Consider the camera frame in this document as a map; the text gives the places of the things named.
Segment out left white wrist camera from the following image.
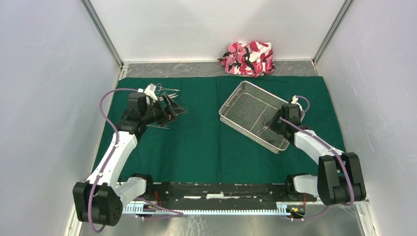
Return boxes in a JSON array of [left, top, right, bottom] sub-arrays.
[[137, 83, 159, 105]]

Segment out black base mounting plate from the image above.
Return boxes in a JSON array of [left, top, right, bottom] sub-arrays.
[[141, 182, 318, 210]]

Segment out pink camouflage cloth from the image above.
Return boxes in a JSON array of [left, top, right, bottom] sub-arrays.
[[217, 40, 275, 78]]

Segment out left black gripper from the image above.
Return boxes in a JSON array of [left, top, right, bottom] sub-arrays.
[[142, 93, 187, 127]]

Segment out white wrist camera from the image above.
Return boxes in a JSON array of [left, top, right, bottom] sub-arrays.
[[289, 95, 303, 112], [137, 83, 159, 105]]

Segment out wire mesh instrument tray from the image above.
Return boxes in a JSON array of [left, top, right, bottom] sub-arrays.
[[219, 81, 290, 154]]

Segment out surgical scissors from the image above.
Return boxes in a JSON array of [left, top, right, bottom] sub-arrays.
[[159, 93, 178, 101]]

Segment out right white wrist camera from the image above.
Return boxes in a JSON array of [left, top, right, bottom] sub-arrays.
[[289, 95, 303, 112]]

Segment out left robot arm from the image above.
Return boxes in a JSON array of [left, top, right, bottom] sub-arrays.
[[72, 89, 186, 233]]

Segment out green surgical drape cloth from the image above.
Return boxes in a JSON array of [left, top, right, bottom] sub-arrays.
[[116, 75, 346, 183]]

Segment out surgical forceps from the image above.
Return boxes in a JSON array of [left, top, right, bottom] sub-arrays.
[[154, 83, 180, 94]]

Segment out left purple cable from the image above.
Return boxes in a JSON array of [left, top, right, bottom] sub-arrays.
[[87, 88, 185, 234]]

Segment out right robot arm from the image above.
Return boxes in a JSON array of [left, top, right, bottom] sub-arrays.
[[266, 103, 366, 206]]

